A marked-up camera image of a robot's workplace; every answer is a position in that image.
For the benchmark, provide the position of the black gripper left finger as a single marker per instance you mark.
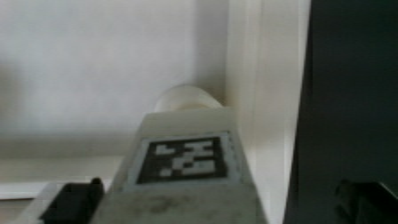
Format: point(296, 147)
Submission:
point(65, 203)

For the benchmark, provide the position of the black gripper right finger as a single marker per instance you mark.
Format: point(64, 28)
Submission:
point(366, 203)

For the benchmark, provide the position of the white square tabletop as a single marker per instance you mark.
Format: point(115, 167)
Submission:
point(96, 54)

